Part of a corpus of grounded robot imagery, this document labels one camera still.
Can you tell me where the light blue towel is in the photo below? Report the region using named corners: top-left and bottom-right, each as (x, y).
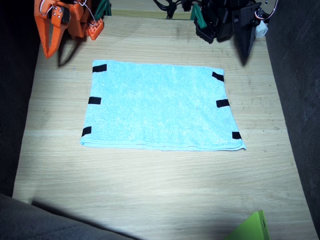
top-left (79, 59), bottom-right (247, 153)

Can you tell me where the small white plastic block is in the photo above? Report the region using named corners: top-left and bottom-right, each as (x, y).
top-left (254, 20), bottom-right (269, 39)

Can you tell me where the dark green table clamp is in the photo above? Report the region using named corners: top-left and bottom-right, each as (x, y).
top-left (190, 4), bottom-right (208, 28)
top-left (93, 0), bottom-right (113, 22)

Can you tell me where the dark grey foam panel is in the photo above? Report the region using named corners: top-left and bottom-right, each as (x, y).
top-left (0, 0), bottom-right (42, 198)
top-left (0, 192), bottom-right (143, 240)
top-left (264, 0), bottom-right (320, 240)

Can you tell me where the lime green plastic wedge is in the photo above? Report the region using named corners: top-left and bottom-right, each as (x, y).
top-left (222, 209), bottom-right (272, 240)

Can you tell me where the orange gripper servo wire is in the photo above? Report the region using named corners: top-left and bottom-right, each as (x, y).
top-left (73, 0), bottom-right (100, 27)

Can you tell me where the black gripper servo wire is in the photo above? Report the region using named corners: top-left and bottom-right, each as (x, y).
top-left (258, 0), bottom-right (280, 21)

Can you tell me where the black cable bundle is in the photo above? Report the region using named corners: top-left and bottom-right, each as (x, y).
top-left (152, 0), bottom-right (198, 20)

